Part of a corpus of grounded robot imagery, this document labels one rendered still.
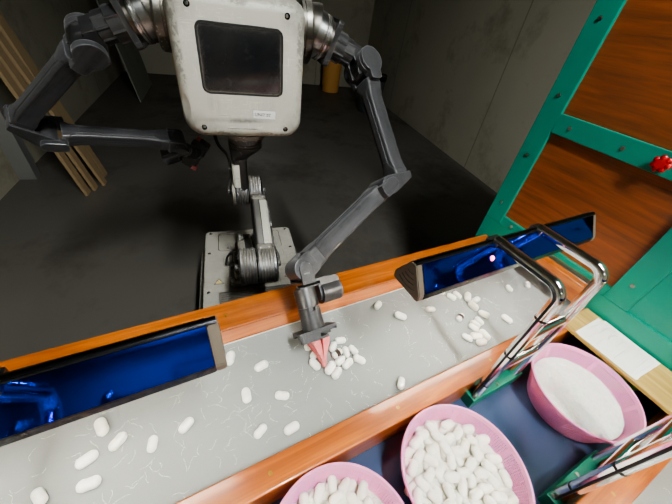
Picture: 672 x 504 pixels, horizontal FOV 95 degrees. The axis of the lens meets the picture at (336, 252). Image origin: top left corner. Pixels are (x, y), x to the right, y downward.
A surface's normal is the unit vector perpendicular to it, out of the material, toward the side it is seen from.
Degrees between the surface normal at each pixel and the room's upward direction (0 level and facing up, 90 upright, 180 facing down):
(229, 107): 90
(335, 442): 0
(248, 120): 90
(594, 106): 90
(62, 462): 0
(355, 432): 0
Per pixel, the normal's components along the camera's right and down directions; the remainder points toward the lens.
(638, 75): -0.89, 0.21
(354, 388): 0.12, -0.76
